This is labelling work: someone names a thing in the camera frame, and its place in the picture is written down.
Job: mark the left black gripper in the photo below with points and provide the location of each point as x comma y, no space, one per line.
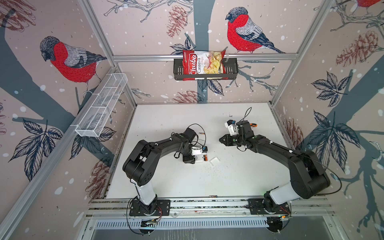
190,159

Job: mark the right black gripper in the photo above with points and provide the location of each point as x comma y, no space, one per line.
227,144

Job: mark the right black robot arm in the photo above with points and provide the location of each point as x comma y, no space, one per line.
307,175

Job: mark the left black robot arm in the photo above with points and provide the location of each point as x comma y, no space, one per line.
141,164

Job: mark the red cassava chips bag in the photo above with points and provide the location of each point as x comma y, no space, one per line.
203,62

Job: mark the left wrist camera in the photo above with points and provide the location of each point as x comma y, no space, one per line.
199,150

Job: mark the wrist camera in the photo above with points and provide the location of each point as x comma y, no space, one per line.
231,126
199,150

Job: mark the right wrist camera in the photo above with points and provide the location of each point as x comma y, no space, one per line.
231,126

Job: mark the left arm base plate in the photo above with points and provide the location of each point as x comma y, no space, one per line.
155,208

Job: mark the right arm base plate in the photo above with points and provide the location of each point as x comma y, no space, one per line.
261,206

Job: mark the black wall basket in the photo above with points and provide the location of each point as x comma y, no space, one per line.
231,71

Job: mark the aluminium frame crossbar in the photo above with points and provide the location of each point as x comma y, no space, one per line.
241,57

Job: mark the white wire mesh shelf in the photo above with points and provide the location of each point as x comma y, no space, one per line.
97,115

